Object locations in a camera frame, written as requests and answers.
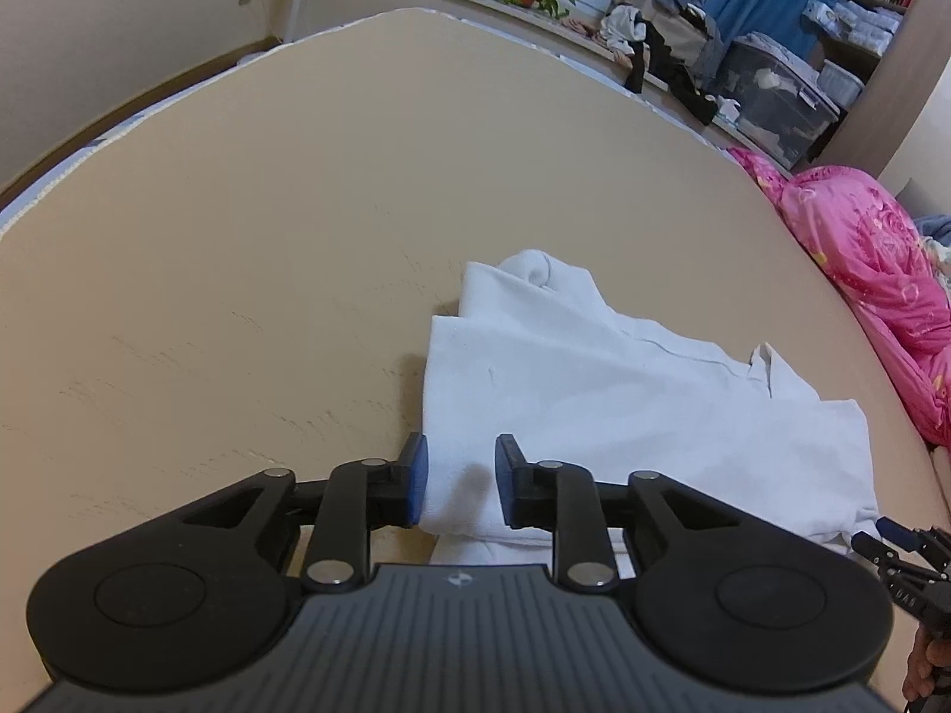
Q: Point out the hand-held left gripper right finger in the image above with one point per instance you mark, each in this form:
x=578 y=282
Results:
x=509 y=490

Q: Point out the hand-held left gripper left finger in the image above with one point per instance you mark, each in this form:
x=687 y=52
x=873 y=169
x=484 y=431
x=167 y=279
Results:
x=416 y=483

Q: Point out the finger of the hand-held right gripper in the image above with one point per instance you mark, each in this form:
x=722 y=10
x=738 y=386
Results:
x=873 y=548
x=891 y=527

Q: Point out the white garment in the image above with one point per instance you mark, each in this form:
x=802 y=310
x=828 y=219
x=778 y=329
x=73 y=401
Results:
x=631 y=401

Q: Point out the pile of clothes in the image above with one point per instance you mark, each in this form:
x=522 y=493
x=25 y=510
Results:
x=669 y=37

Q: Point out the person's right hand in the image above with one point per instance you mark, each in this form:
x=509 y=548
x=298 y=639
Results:
x=929 y=672

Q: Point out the cream floral blanket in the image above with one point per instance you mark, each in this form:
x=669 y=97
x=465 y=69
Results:
x=942 y=264

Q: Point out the pink floral quilt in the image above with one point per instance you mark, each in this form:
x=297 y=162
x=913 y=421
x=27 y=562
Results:
x=877 y=252

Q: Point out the blue cloth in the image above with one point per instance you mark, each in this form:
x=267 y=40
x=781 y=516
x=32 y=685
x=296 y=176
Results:
x=935 y=226

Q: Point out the white tissue pack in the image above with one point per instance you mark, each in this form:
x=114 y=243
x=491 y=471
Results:
x=728 y=108

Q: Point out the clear plastic storage box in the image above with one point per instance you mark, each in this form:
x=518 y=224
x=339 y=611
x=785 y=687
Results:
x=780 y=100

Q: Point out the wooden shelf unit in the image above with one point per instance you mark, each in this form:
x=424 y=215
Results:
x=903 y=82

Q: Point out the white plastic basket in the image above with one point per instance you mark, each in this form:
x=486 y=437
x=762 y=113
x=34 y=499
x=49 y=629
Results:
x=841 y=83

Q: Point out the pink cloth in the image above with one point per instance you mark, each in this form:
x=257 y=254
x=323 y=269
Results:
x=583 y=28

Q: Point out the white windowsill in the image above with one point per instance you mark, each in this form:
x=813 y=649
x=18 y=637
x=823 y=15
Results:
x=475 y=0

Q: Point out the stack of white boxes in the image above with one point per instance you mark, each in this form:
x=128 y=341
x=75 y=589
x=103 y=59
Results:
x=865 y=24

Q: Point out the blue and white box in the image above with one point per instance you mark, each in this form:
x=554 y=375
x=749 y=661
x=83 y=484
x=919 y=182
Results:
x=817 y=15

